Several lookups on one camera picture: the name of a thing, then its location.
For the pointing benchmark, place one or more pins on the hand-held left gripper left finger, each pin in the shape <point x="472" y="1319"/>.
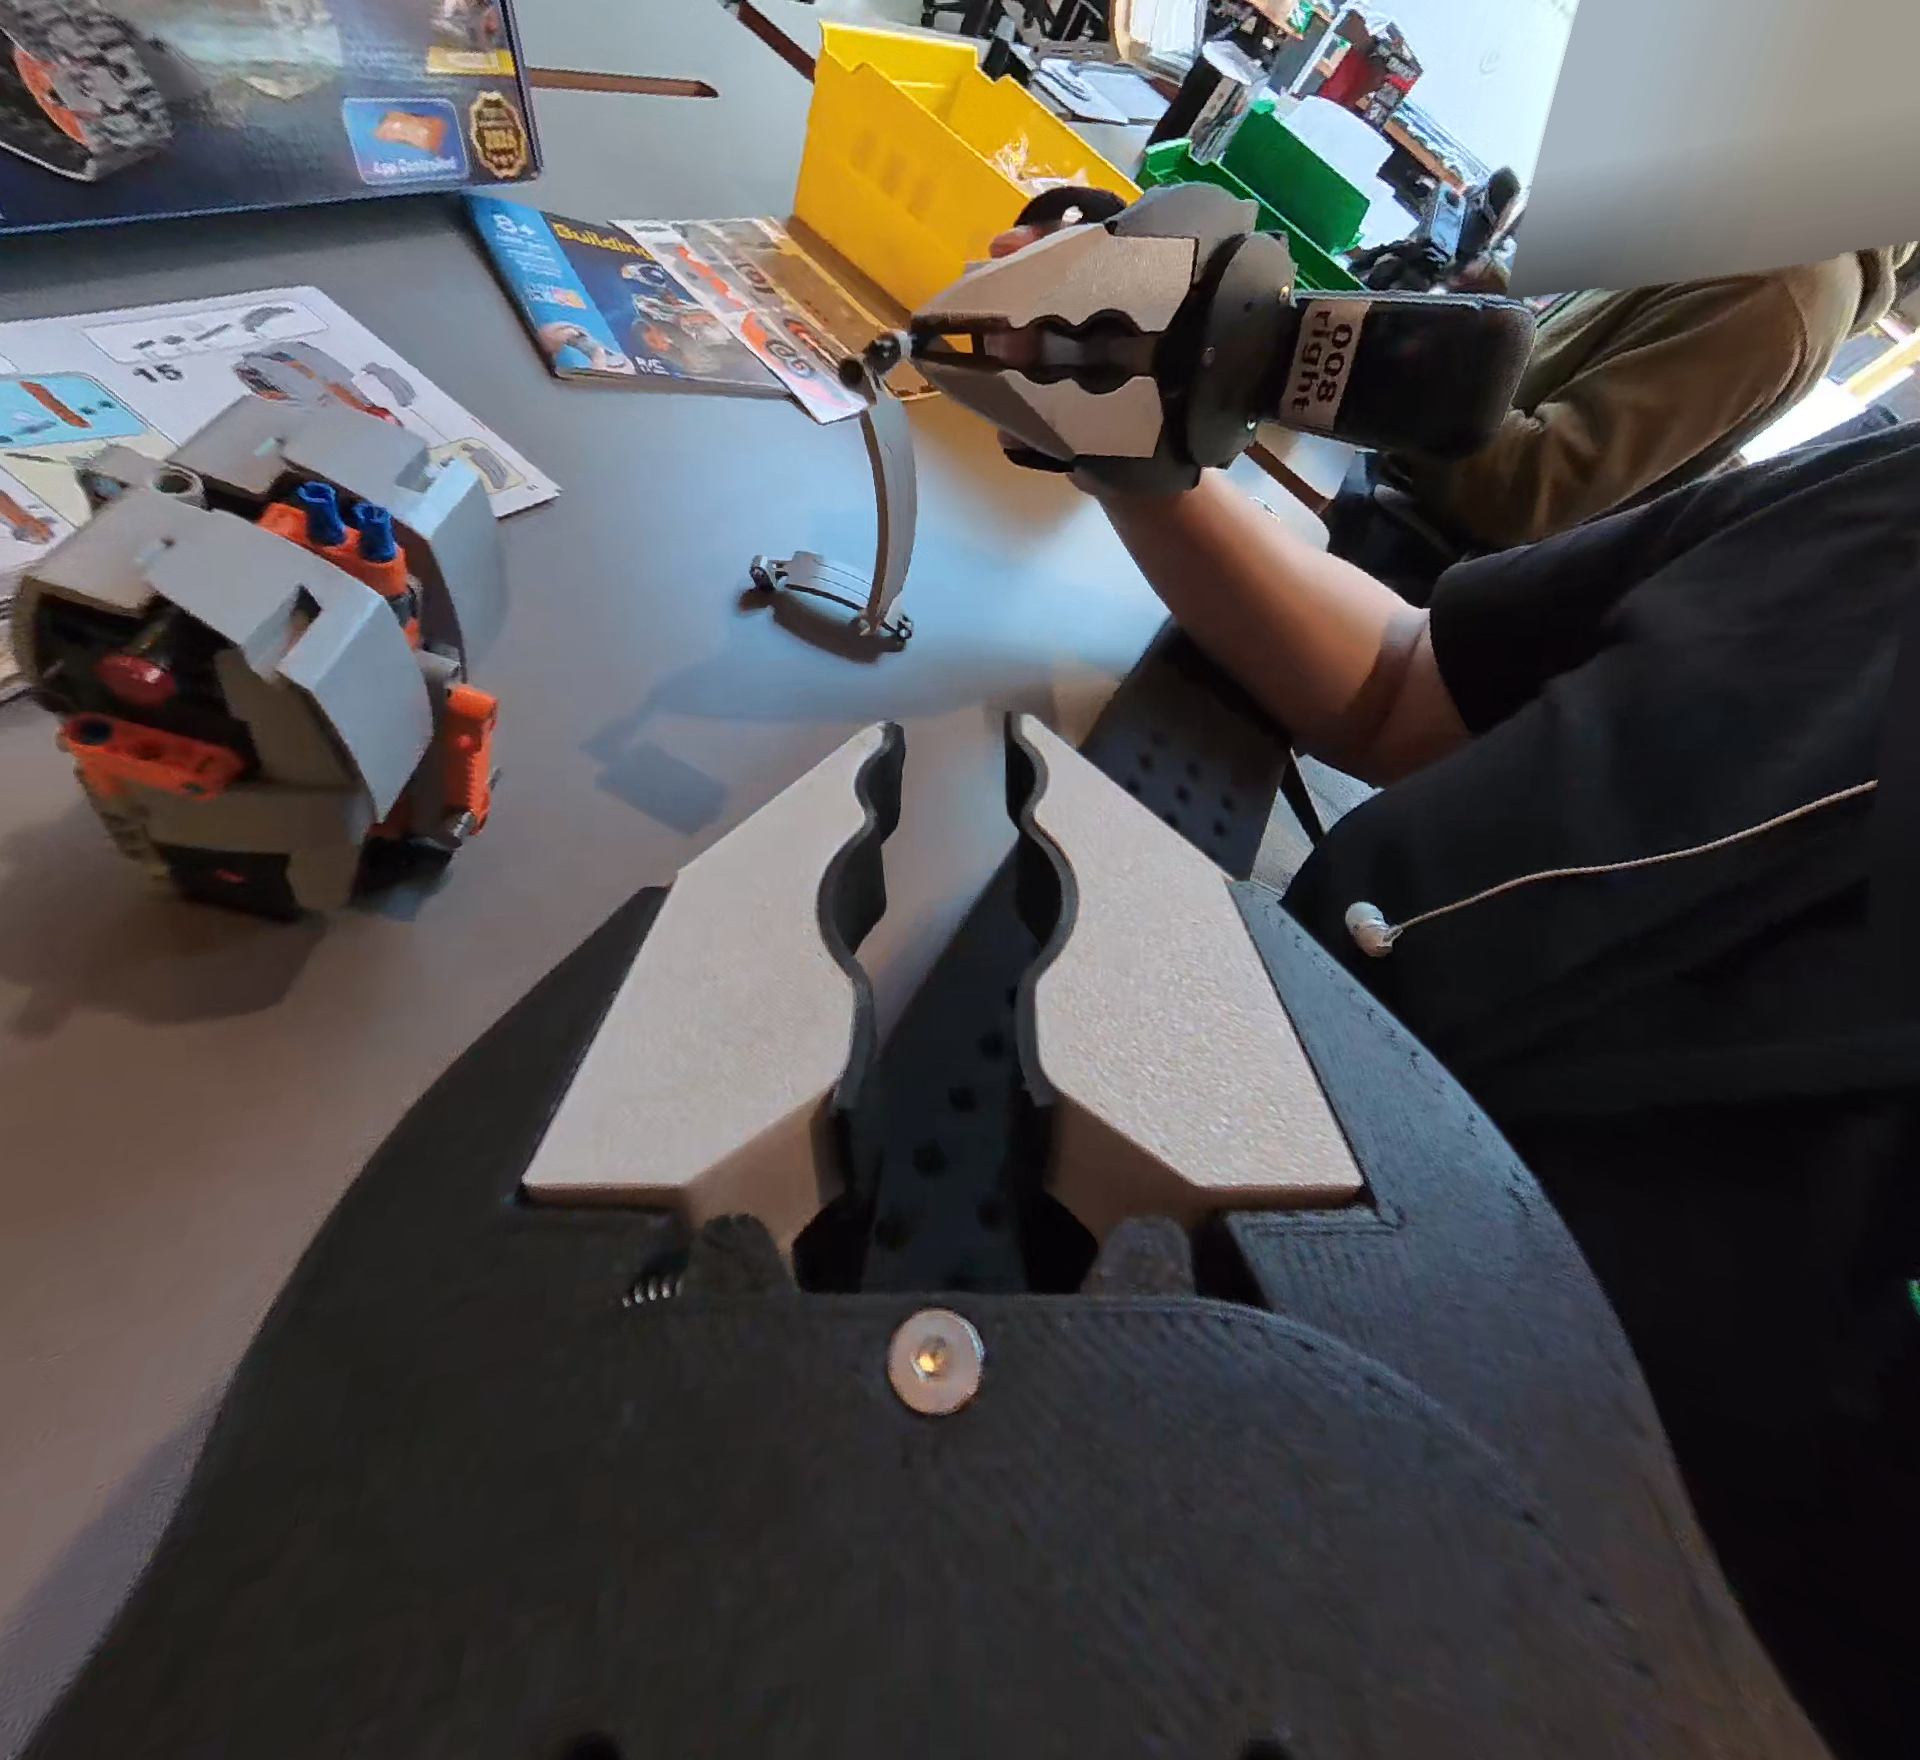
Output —
<point x="704" y="1040"/>

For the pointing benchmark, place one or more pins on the sticker sheet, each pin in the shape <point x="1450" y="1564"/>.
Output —
<point x="752" y="291"/>

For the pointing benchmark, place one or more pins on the green plastic bin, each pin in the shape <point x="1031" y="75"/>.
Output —
<point x="1289" y="178"/>

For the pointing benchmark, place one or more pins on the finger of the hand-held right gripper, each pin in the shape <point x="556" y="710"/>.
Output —
<point x="1111" y="274"/>
<point x="1096" y="418"/>

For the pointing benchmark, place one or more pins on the open instruction manual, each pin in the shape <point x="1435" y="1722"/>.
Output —
<point x="197" y="365"/>

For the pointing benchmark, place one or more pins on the robot kit box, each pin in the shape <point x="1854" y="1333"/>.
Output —
<point x="225" y="20"/>

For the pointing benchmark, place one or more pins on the grey orange toy robot body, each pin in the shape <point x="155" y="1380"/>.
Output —
<point x="302" y="680"/>

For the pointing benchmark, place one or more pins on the person's right hand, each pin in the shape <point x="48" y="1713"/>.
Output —
<point x="1017" y="242"/>

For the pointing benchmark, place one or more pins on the grey curved panel assembly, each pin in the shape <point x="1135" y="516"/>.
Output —
<point x="897" y="501"/>

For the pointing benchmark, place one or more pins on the person's black shirt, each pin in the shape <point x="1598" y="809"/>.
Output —
<point x="1650" y="740"/>

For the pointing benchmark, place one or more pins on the small blue booklet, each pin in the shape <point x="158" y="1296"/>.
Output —
<point x="600" y="306"/>

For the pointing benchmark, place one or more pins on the yellow plastic bin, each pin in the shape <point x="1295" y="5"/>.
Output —
<point x="917" y="170"/>

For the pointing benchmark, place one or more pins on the person's right forearm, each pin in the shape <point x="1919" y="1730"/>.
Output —
<point x="1275" y="619"/>

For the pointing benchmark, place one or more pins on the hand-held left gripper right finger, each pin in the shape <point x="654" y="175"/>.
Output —
<point x="1185" y="1040"/>

